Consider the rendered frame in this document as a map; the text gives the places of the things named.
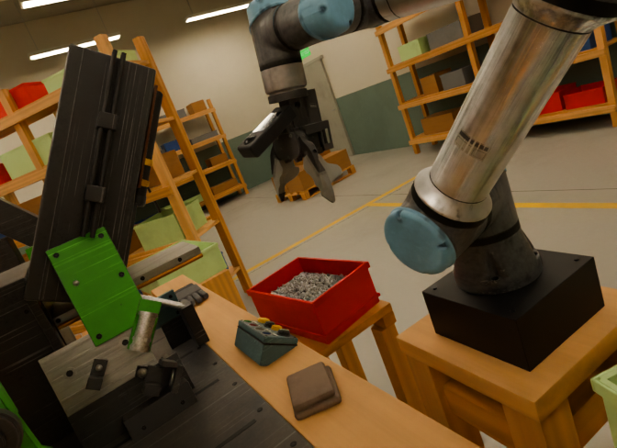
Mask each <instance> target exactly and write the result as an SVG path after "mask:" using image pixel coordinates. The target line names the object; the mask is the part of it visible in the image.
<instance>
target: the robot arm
mask: <svg viewBox="0 0 617 448"><path fill-rule="evenodd" d="M456 1H460V0H289V1H288V0H253V1H251V2H250V3H249V4H248V6H247V16H248V20H249V25H250V26H249V30H250V33H251V35H252V41H253V45H254V48H255V52H256V56H257V60H258V64H259V68H260V72H261V76H262V79H263V83H264V90H265V93H266V94H267V95H270V96H268V102H269V105H271V104H275V103H279V106H280V107H276V108H275V109H274V110H273V111H272V112H271V113H270V114H269V115H268V116H267V117H266V118H265V119H264V120H263V121H262V122H261V123H260V124H259V125H258V126H257V128H256V129H255V130H254V131H253V132H252V133H251V134H250V135H249V136H248V137H247V138H246V139H245V140H244V141H243V142H242V143H241V144H240V145H239V146H238V151H239V152H240V154H241V155H242V157H243V158H258V157H260V156H261V154H262V153H263V152H264V151H265V150H266V149H267V148H268V147H269V146H270V145H271V144H272V143H273V147H272V149H271V154H270V161H271V170H272V175H273V178H274V183H275V190H276V193H277V195H278V197H279V199H280V201H282V202H283V201H284V200H285V194H286V192H285V185H286V184H287V183H288V182H289V181H291V180H292V179H294V178H295V177H297V175H298V173H299V168H298V167H296V166H293V162H294V160H295V162H301V161H302V158H304V159H303V168H304V170H305V171H306V172H307V174H309V175H310V176H311V177H312V178H313V180H314V183H315V185H316V186H317V187H318V188H319V190H320V192H321V195H322V196H323V197H324V198H326V199H327V200H329V201H330V202H332V203H334V202H335V196H334V192H333V188H332V185H331V183H332V182H333V181H335V180H336V179H337V178H338V177H339V176H340V175H341V174H342V169H341V167H340V166H339V165H337V164H333V163H327V162H325V161H324V159H323V158H322V157H321V155H320V153H323V152H324V151H327V150H329V149H332V148H334V147H333V142H332V138H331V130H330V125H329V121H328V120H323V121H322V120H321V116H320V109H319V104H318V99H317V96H316V91H315V88H314V89H309V90H307V88H305V87H304V86H306V85H307V80H306V75H305V72H304V67H303V63H302V60H301V55H300V50H303V49H305V48H307V47H310V46H312V45H315V44H317V43H320V42H322V41H325V40H329V39H335V38H338V37H340V36H344V35H347V34H351V33H354V32H356V31H360V30H363V29H367V28H376V27H379V26H381V25H383V24H385V23H387V22H390V21H393V20H396V19H399V18H402V17H407V16H410V15H414V14H417V13H420V12H423V11H426V10H429V9H433V8H435V7H438V6H444V5H447V4H451V3H453V2H456ZM616 20H617V0H512V3H511V5H510V8H509V10H508V12H507V15H506V16H505V18H504V20H503V22H502V24H501V26H500V28H499V31H498V33H497V35H496V37H495V38H494V40H493V42H492V44H491V47H490V49H489V51H488V54H487V56H486V58H485V60H484V61H483V63H482V65H481V67H480V69H479V71H478V73H477V76H476V79H475V81H474V82H473V84H472V86H471V88H470V90H469V92H468V94H467V96H466V99H465V101H464V103H463V104H462V106H461V109H460V111H459V113H458V115H457V117H456V119H455V121H454V124H453V126H452V127H451V129H450V131H449V133H448V135H447V137H446V139H445V142H444V144H443V146H442V148H441V150H440V152H439V154H438V156H437V158H436V160H435V162H434V164H433V166H431V167H427V168H424V169H422V170H421V171H420V172H419V173H418V174H417V176H416V177H415V180H414V182H413V184H412V186H411V188H410V190H409V193H408V195H407V197H406V199H405V201H404V202H403V203H402V205H401V206H400V207H396V208H394V209H393V210H392V211H391V213H390V214H389V215H388V217H387V219H386V221H385V225H384V233H385V238H386V241H387V243H388V245H389V246H390V250H391V251H392V252H393V253H394V254H395V255H396V257H397V258H398V259H399V260H400V261H401V262H402V263H404V264H405V265H406V266H408V267H409V268H410V269H412V270H414V271H416V272H419V273H422V274H439V273H441V272H443V271H444V270H445V269H446V268H448V267H451V266H452V265H454V269H453V272H454V279H455V281H456V284H457V285H458V287H459V288H461V289H462V290H464V291H466V292H468V293H471V294H477V295H496V294H502V293H507V292H510V291H514V290H517V289H519V288H522V287H524V286H527V285H529V284H530V283H531V282H533V281H534V280H535V279H536V278H537V277H538V276H539V275H540V274H541V272H542V271H543V265H542V261H541V257H540V254H539V252H538V251H537V250H536V249H535V248H534V247H533V245H532V243H531V242H530V240H529V239H528V237H527V236H526V235H525V233H524V232H523V230H522V228H521V225H520V221H519V218H518V214H517V211H516V207H515V204H514V201H513V197H512V193H511V190H510V184H509V180H508V177H507V174H506V172H507V169H506V166H507V165H508V163H509V162H510V160H511V158H512V156H513V155H514V153H515V152H516V151H517V150H518V148H519V146H520V145H521V143H522V141H523V140H524V138H525V137H526V135H527V133H528V132H529V130H530V129H531V127H532V126H533V123H534V122H535V120H536V119H537V118H538V117H539V115H540V113H541V112H542V110H543V109H544V107H545V105H546V103H547V102H548V100H549V99H550V97H551V96H552V94H553V93H554V91H555V89H556V88H557V87H558V85H559V84H560V82H561V80H562V79H563V77H564V76H565V74H566V73H567V70H568V69H569V67H570V66H571V64H572V63H573V61H574V60H575V59H576V57H577V56H578V54H579V52H580V51H581V49H582V47H583V46H584V44H585V43H586V41H587V40H588V38H589V36H590V34H591V33H592V31H593V30H594V29H596V28H598V27H600V26H603V25H606V24H609V23H611V22H613V21H616ZM325 129H328V133H329V138H330V143H328V141H327V136H326V132H325Z"/></svg>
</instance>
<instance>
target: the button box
mask: <svg viewBox="0 0 617 448"><path fill-rule="evenodd" d="M249 324H256V325H258V326H251V325H249ZM238 325H239V326H237V327H238V328H237V333H236V339H235V343H234V344H235V346H236V347H238V348H239V349H240V350H241V351H242V352H244V353H245V354H246V355H248V356H249V357H250V358H251V359H253V360H254V361H255V362H256V363H258V365H260V366H267V365H269V364H271V363H272V362H274V361H275V360H277V359H278V358H280V357H281V356H283V355H284V354H286V353H288V352H289V351H290V350H292V349H293V348H295V347H296V346H297V341H298V339H297V338H296V337H295V336H293V335H291V334H290V335H282V334H279V333H277V332H278V330H272V329H271V327H268V326H265V325H264V323H262V322H258V321H256V320H251V322H245V321H243V319H241V320H239V323H238ZM256 328H263V329H264V330H257V329H256ZM264 331H267V332H270V333H271V334H263V333H262V332H264Z"/></svg>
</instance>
